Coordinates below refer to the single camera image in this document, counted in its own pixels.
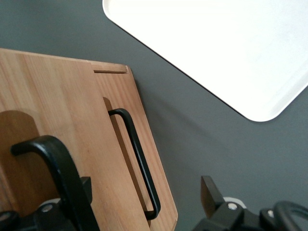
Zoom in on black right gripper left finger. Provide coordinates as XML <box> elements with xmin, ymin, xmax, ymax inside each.
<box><xmin>79</xmin><ymin>176</ymin><xmax>94</xmax><ymax>213</ymax></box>

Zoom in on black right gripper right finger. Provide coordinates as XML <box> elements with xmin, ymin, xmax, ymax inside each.
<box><xmin>200</xmin><ymin>175</ymin><xmax>228</xmax><ymax>221</ymax></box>

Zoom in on wooden drawer cabinet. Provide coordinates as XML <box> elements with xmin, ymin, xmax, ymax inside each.
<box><xmin>0</xmin><ymin>47</ymin><xmax>179</xmax><ymax>231</ymax></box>

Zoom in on beige rectangular tray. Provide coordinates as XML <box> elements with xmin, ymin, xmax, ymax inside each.
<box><xmin>102</xmin><ymin>0</ymin><xmax>308</xmax><ymax>123</ymax></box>

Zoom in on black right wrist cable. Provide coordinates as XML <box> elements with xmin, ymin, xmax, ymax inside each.
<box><xmin>259</xmin><ymin>201</ymin><xmax>308</xmax><ymax>231</ymax></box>

